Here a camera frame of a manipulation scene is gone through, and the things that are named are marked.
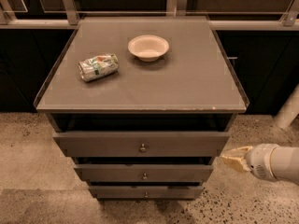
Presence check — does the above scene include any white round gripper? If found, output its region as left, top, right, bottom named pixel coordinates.
left=221, top=144, right=278, bottom=182

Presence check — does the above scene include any grey top drawer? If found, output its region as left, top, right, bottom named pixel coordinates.
left=53, top=132, right=229, bottom=158

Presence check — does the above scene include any grey drawer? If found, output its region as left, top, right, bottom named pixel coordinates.
left=89, top=186, right=204, bottom=200
left=75, top=164, right=213, bottom=182
left=53, top=132, right=229, bottom=158

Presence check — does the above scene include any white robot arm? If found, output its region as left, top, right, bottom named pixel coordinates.
left=221, top=144, right=299, bottom=185

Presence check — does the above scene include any dark grey drawer cabinet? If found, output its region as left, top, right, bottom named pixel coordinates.
left=35, top=17, right=249, bottom=187

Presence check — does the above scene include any grey bottom drawer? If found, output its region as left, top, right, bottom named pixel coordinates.
left=89, top=186, right=204, bottom=200

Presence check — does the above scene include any grey middle drawer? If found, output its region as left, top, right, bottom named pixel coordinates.
left=75, top=164, right=213, bottom=182

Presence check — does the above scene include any white paper bowl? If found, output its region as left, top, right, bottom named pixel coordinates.
left=128, top=35, right=169, bottom=62

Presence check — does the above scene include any crushed green silver can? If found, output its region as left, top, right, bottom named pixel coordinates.
left=78, top=53, right=119, bottom=82

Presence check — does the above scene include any metal glass railing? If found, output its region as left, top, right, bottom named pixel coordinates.
left=0, top=0, right=299, bottom=31

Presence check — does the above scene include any white cylindrical post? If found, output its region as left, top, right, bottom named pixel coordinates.
left=274, top=84, right=299, bottom=129

